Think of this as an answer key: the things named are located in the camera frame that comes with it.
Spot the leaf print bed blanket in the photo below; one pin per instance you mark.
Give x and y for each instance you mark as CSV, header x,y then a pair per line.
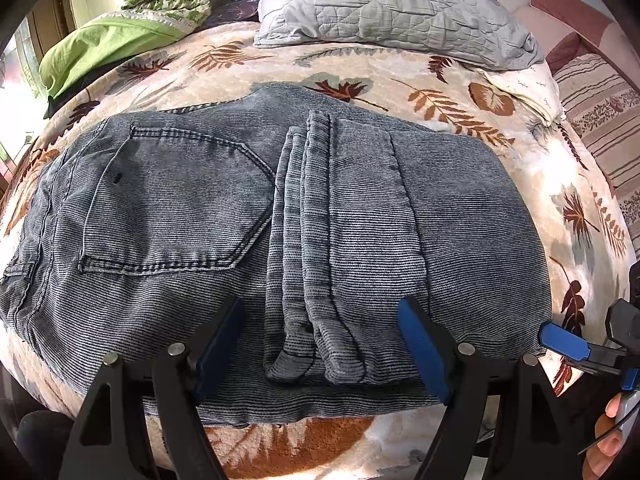
x,y
450,100

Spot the green pillow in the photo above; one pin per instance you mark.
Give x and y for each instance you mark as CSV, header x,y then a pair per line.
x,y
100,50

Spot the grey quilted pillow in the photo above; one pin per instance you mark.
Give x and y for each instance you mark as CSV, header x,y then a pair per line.
x,y
390,5

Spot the black cloth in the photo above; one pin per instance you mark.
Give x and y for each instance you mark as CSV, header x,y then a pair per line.
x,y
54,106

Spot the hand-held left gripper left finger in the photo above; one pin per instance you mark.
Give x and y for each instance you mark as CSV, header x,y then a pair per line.
x,y
220,355

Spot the person's right hand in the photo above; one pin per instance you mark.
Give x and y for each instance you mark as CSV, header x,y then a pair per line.
x,y
607,452

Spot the striped floral cushion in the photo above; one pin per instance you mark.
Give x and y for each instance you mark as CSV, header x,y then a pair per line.
x,y
600,120

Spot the grey-blue denim pants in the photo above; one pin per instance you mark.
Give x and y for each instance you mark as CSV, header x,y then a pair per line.
x,y
200,210

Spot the dark purple cloth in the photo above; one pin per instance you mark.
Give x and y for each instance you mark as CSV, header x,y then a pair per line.
x,y
235,10

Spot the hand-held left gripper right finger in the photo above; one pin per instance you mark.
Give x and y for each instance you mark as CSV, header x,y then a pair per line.
x,y
425,355

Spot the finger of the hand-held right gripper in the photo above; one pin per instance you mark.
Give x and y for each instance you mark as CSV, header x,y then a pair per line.
x,y
562,339
625,322

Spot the white leaf print pillow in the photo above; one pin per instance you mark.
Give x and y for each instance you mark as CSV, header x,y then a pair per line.
x,y
530,90

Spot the pink padded headboard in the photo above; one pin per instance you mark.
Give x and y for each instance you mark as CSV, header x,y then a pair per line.
x,y
565,25

